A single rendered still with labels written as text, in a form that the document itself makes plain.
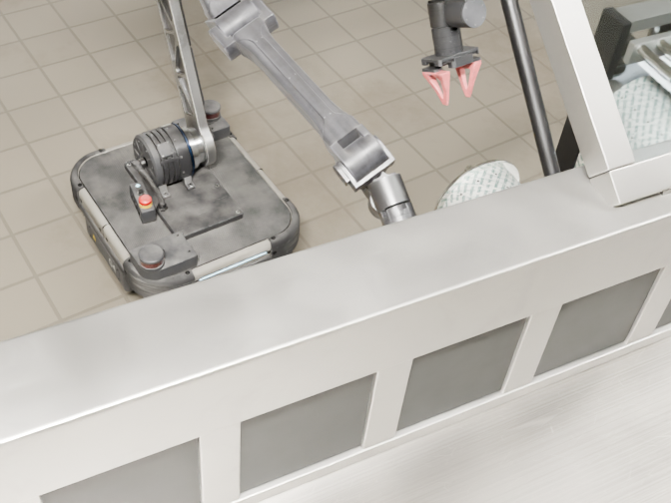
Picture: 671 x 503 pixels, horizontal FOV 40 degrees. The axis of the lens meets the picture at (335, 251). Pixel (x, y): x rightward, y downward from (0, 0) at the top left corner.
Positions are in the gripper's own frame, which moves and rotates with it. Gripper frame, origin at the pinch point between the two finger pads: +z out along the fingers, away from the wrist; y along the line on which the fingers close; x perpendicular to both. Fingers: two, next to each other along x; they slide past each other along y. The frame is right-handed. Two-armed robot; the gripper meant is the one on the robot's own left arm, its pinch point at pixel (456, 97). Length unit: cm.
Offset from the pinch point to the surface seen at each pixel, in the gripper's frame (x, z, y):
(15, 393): -91, -19, -107
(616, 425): -94, 8, -57
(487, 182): -51, -2, -35
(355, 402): -90, -5, -82
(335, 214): 111, 57, 26
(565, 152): -34.8, 5.5, -4.9
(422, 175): 113, 57, 64
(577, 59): -92, -27, -56
